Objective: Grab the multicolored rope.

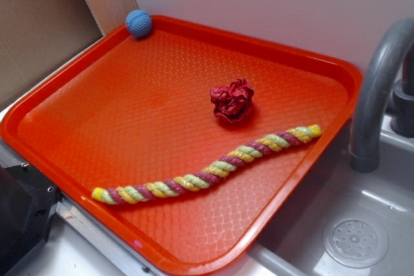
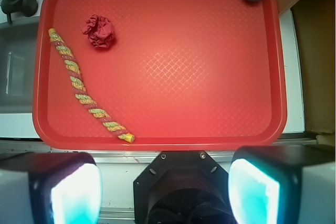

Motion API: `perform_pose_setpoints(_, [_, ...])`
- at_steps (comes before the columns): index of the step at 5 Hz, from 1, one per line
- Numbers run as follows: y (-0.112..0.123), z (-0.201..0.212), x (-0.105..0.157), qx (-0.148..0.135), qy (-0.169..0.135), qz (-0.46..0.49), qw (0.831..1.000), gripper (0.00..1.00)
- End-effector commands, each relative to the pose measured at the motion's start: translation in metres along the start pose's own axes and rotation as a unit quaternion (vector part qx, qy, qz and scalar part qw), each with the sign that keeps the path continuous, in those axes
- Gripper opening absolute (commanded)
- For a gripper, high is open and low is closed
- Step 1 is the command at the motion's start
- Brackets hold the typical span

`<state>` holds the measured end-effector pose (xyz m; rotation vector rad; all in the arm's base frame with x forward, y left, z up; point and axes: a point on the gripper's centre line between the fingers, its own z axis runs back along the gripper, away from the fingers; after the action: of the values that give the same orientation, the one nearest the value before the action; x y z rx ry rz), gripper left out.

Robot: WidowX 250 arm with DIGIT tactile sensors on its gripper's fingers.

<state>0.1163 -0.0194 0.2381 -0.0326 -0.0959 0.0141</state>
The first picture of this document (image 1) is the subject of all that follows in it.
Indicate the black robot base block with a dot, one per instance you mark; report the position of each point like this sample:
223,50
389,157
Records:
28,204

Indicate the crumpled red paper ball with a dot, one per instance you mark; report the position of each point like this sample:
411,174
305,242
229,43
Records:
233,102

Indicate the orange plastic tray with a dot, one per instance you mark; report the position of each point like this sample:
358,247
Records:
132,111

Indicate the blue dimpled ball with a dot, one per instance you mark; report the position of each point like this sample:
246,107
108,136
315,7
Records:
138,23

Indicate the grey curved faucet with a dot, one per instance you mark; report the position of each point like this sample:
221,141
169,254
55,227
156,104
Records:
388,78

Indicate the grey sink basin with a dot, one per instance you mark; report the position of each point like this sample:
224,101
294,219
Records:
291,244

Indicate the round sink drain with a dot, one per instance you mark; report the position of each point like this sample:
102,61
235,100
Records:
355,240

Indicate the brown cardboard panel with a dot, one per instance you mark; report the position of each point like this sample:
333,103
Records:
38,37

